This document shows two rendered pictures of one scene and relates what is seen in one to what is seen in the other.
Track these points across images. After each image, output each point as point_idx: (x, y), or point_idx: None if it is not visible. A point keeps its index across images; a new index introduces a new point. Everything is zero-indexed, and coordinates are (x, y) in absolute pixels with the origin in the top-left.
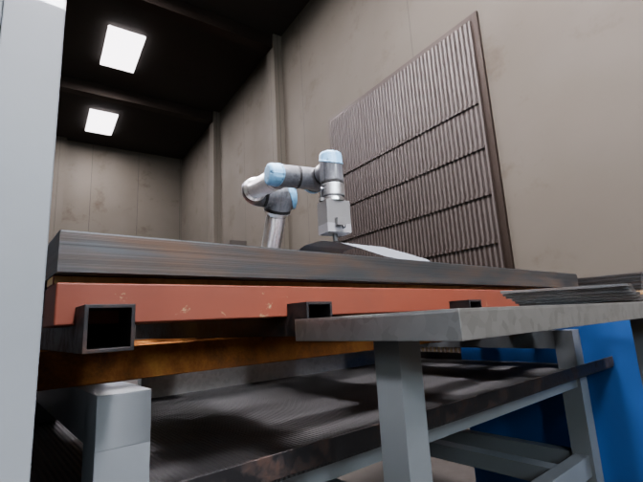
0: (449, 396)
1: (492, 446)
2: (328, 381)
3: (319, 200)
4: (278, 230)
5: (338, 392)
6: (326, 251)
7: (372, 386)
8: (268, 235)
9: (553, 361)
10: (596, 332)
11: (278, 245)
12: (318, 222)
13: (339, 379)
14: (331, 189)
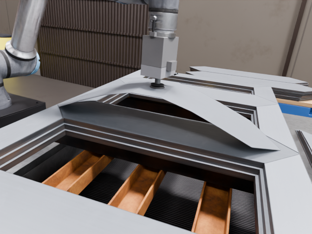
0: (239, 219)
1: None
2: (115, 178)
3: (150, 34)
4: (41, 13)
5: (150, 217)
6: (138, 84)
7: (165, 195)
8: (27, 17)
9: None
10: None
11: (38, 28)
12: (141, 59)
13: (120, 172)
14: (168, 24)
